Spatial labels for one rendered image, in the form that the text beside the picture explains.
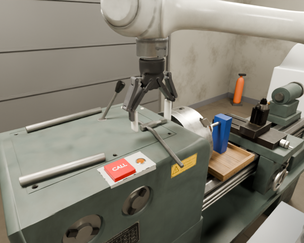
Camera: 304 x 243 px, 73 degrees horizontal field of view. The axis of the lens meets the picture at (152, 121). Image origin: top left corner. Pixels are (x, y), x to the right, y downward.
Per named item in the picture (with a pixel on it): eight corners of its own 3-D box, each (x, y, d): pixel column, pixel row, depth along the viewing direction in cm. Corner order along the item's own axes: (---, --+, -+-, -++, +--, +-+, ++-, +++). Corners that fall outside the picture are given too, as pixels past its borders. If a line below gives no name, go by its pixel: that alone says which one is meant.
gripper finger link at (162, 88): (148, 78, 64) (151, 74, 64) (166, 99, 71) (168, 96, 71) (156, 81, 61) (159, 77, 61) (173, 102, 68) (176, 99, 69)
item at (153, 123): (164, 121, 79) (139, 129, 73) (164, 115, 78) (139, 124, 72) (168, 123, 77) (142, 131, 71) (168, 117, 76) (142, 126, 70)
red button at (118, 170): (115, 185, 49) (114, 178, 48) (103, 172, 53) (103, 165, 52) (136, 175, 52) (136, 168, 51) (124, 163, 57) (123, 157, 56)
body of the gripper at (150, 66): (147, 60, 54) (148, 94, 58) (172, 57, 59) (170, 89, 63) (132, 57, 60) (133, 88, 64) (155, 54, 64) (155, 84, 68)
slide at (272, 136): (272, 150, 120) (274, 143, 118) (212, 124, 151) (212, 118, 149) (285, 140, 130) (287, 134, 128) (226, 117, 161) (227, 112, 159)
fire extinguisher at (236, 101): (245, 104, 445) (252, 74, 416) (238, 107, 429) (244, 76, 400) (233, 101, 465) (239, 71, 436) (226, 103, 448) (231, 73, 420)
